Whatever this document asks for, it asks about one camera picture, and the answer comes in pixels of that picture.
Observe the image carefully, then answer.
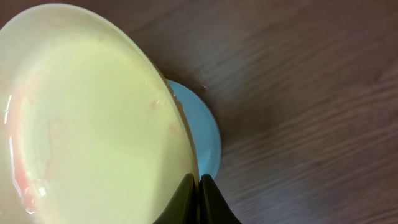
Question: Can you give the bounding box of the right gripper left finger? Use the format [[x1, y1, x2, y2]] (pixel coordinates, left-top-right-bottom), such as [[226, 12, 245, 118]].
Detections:
[[154, 174, 197, 224]]

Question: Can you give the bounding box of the yellow-green plastic plate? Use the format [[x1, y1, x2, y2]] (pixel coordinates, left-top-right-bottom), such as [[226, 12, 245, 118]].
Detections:
[[1, 4, 198, 223]]

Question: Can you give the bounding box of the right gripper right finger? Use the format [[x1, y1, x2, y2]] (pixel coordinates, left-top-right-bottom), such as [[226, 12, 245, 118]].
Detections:
[[199, 174, 241, 224]]

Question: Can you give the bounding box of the light blue plastic plate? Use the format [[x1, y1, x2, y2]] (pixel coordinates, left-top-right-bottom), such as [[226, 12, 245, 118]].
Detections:
[[168, 80, 222, 178]]

